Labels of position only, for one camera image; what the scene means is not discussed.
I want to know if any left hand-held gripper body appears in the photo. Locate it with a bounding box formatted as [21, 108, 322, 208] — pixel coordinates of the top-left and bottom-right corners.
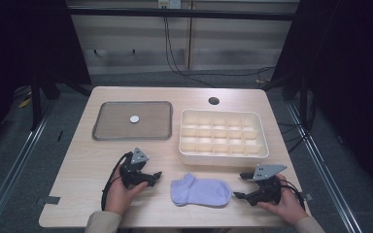
[119, 147, 153, 190]

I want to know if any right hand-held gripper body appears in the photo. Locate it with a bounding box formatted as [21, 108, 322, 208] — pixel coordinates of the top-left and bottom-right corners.
[248, 163, 288, 208]

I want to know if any light purple sock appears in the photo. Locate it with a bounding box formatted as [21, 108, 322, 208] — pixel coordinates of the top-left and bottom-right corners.
[170, 172, 233, 208]

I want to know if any white divided organizer box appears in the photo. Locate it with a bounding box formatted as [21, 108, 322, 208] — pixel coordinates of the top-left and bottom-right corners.
[178, 108, 270, 168]

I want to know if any person's right hand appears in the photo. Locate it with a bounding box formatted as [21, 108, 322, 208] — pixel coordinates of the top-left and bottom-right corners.
[256, 174, 309, 226]

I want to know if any person's left hand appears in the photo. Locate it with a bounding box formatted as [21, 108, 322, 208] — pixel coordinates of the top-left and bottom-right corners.
[104, 164, 149, 216]

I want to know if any grey tape strip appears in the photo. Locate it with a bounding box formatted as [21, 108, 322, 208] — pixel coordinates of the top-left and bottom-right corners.
[35, 195, 61, 207]
[299, 192, 315, 203]

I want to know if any gray metal tray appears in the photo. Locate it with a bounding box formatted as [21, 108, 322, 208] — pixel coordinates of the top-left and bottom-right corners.
[91, 100, 174, 142]

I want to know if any black metal stand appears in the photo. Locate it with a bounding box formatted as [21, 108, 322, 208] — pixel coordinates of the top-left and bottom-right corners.
[28, 72, 61, 132]

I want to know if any yellow object on floor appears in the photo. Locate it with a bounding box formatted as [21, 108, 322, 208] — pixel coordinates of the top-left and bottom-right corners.
[17, 96, 33, 109]

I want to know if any black curtain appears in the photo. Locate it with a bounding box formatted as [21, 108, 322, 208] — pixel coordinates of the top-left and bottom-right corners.
[0, 0, 92, 163]
[270, 0, 373, 203]

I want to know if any black horizontal bar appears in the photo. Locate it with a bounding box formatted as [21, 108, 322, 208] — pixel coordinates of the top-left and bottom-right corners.
[67, 7, 298, 22]

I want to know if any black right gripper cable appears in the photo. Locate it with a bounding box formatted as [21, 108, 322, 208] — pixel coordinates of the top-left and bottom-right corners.
[279, 179, 306, 210]

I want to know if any aluminium floor rail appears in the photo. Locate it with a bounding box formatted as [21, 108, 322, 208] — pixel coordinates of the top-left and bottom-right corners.
[286, 101, 364, 233]
[0, 96, 58, 233]

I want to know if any black cable bundle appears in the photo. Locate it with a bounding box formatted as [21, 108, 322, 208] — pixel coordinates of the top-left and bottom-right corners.
[277, 119, 316, 153]

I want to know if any black floor cable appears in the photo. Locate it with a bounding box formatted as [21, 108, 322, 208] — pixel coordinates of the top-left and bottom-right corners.
[181, 65, 277, 79]

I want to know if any black hanging cable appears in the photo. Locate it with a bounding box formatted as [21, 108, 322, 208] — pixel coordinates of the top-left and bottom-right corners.
[163, 16, 217, 88]

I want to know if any white wall socket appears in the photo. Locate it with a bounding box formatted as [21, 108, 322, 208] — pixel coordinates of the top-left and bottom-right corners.
[156, 0, 183, 10]

